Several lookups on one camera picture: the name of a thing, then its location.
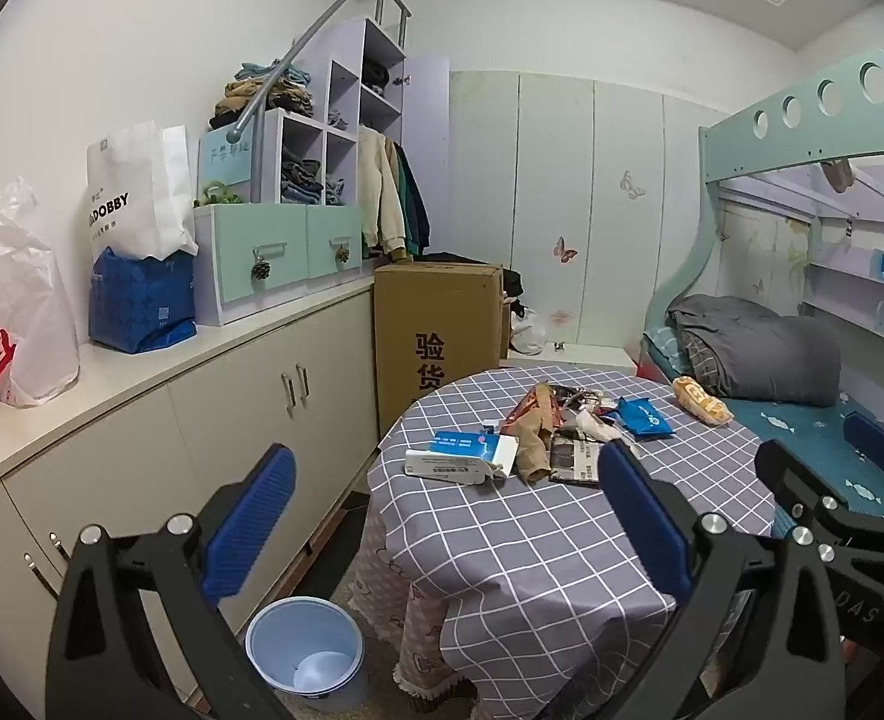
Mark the blue plaid pillow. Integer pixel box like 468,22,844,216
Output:
646,326,687,383

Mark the dark printed wrapper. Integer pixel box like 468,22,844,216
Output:
554,384,615,413

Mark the large cardboard box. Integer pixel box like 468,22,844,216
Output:
373,261,504,443

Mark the large teal drawer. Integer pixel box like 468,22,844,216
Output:
206,206,309,307

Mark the grey metal handrail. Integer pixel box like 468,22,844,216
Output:
236,0,413,203

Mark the green plastic ornament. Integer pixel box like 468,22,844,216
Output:
194,180,246,207

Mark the teal bunk bed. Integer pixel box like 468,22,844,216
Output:
641,45,884,526

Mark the yellow snack packet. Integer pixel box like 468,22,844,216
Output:
670,375,735,427

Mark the blue candy print bedsheet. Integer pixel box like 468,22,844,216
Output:
727,390,884,522

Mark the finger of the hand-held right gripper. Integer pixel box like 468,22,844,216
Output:
755,439,863,563
843,412,884,520

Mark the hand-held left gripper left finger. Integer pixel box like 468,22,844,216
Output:
46,444,297,720

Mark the teal box handwritten label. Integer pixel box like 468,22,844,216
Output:
198,124,255,188

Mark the grey quilt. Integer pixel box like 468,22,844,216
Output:
667,294,842,407

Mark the low white cabinet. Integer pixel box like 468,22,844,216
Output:
0,262,383,616

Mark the folded jeans stack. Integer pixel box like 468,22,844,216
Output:
281,157,327,203

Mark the white wrapper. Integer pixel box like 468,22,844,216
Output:
562,405,623,443

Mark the white wardrobe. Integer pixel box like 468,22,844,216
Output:
442,71,713,350

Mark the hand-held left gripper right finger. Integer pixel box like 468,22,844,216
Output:
598,439,852,720

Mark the dark hanging jacket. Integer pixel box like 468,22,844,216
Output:
404,146,432,256

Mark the grey checked tablecloth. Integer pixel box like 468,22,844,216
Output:
356,366,780,695

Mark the blue woven bag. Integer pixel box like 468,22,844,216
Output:
88,246,198,355

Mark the white crumpled plastic bag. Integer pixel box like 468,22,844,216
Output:
509,307,548,357

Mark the brown paper bag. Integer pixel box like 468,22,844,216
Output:
513,420,555,487

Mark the white plastic bag red print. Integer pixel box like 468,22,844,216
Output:
0,176,82,410

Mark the blue white carton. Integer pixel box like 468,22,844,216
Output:
431,429,522,466

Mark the pile of folded clothes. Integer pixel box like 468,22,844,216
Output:
209,60,315,128

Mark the white paper bag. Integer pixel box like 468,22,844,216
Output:
86,118,199,260

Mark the light blue waste bin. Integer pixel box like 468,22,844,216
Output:
245,596,369,713

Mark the green hanging jacket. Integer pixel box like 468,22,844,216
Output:
391,141,413,252

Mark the blue wipes packet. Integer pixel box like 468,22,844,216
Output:
616,396,674,442

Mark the black wrapper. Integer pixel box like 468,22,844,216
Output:
548,431,604,485

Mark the purple stepped storage cabinet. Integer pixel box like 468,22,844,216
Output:
193,15,450,327

